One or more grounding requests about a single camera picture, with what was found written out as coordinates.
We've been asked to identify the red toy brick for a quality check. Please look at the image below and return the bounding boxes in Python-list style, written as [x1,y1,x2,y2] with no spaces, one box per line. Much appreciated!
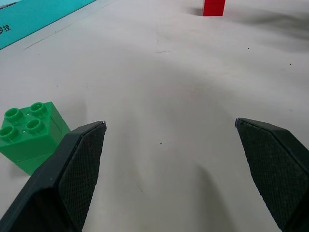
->
[202,0,226,17]

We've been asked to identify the green toy brick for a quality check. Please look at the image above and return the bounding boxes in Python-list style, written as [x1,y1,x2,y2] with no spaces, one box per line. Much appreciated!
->
[0,101,71,176]

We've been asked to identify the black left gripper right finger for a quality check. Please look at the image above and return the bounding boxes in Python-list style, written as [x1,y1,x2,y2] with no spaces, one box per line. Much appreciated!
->
[234,117,309,232]

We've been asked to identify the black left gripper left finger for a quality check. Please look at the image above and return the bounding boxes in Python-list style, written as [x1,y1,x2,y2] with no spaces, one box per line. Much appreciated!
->
[0,120,107,232]

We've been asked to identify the teal printed board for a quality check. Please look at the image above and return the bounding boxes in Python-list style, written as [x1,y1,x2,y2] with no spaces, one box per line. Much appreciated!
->
[0,0,96,50]

